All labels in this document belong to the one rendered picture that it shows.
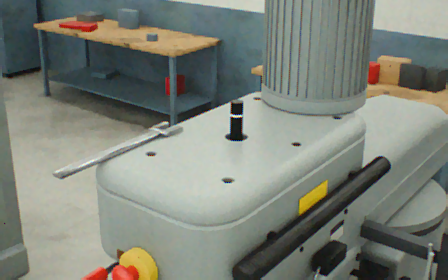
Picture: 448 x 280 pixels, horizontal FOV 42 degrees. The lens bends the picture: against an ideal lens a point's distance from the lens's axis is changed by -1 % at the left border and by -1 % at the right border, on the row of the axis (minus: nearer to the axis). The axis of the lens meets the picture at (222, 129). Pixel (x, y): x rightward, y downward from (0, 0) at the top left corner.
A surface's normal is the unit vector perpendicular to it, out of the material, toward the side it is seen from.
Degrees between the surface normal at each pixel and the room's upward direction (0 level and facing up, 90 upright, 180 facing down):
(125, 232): 90
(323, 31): 90
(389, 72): 90
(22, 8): 90
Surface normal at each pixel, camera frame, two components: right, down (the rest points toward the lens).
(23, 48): 0.79, 0.22
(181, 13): -0.61, 0.29
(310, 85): -0.21, 0.36
